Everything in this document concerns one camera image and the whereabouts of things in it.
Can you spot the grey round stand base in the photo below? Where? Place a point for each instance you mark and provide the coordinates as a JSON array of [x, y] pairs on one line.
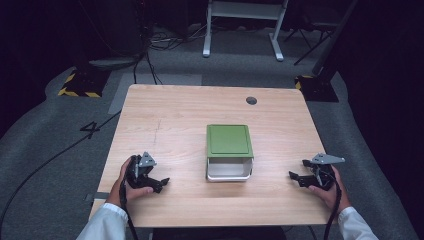
[[113, 62]]

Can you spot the person's right hand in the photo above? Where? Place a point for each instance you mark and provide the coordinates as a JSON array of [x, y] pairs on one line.
[[335, 196]]

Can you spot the white drawer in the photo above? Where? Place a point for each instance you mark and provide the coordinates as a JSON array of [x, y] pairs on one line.
[[229, 168]]

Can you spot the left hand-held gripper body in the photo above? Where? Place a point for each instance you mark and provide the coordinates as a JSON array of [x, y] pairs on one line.
[[143, 173]]

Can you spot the black folding stand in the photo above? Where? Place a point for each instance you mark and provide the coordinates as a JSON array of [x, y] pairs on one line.
[[311, 36]]

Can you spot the green lid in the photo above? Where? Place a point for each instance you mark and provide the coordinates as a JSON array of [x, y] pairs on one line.
[[229, 140]]

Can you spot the white desk frame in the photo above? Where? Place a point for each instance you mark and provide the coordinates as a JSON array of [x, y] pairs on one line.
[[245, 10]]

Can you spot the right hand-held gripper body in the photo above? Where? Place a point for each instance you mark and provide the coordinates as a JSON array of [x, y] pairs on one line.
[[323, 176]]

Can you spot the person's left hand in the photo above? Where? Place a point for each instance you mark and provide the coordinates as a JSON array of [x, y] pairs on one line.
[[121, 193]]

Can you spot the grey slanted stand pole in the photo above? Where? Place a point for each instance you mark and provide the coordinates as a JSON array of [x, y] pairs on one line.
[[333, 36]]

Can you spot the black yellow striped base plate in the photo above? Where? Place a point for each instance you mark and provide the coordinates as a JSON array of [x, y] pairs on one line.
[[318, 89], [85, 85]]

